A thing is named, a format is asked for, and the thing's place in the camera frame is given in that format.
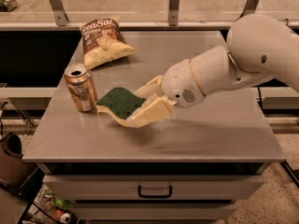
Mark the grey lower drawer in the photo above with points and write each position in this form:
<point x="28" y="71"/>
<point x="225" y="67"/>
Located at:
<point x="152" y="211"/>

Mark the green and yellow sponge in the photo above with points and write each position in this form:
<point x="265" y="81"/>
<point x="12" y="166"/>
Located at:
<point x="120" y="104"/>

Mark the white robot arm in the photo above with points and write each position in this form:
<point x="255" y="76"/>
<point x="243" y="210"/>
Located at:
<point x="258" y="48"/>

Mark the right metal window bracket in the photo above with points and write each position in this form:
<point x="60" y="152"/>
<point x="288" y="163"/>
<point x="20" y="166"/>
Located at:
<point x="250" y="7"/>

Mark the orange soda can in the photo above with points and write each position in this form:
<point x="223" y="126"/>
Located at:
<point x="79" y="81"/>

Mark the brown bin at left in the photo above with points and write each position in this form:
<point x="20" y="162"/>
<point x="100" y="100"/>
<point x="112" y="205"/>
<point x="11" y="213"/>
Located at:
<point x="12" y="168"/>

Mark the middle metal window bracket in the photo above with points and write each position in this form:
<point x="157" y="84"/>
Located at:
<point x="173" y="12"/>

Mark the metal window bracket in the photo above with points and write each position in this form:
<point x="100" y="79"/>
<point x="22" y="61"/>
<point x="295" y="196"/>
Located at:
<point x="173" y="12"/>
<point x="59" y="14"/>
<point x="250" y="7"/>

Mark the grey drawer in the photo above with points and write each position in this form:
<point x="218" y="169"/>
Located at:
<point x="152" y="211"/>
<point x="124" y="187"/>

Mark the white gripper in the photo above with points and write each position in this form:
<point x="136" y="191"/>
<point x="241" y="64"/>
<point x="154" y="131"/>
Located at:
<point x="179" y="81"/>

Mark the clutter basket on floor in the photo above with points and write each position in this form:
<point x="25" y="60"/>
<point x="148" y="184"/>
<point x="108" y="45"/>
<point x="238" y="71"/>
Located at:
<point x="52" y="209"/>

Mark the grey top drawer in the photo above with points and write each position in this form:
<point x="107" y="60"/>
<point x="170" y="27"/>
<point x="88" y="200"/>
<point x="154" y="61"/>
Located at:
<point x="124" y="187"/>

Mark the left metal window bracket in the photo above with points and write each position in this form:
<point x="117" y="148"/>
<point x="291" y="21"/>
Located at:
<point x="59" y="14"/>

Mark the black drawer handle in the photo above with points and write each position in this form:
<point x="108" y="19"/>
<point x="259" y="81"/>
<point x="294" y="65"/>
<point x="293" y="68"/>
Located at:
<point x="155" y="193"/>

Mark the sea salt chips bag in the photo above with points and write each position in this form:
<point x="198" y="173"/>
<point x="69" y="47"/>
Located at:
<point x="103" y="42"/>

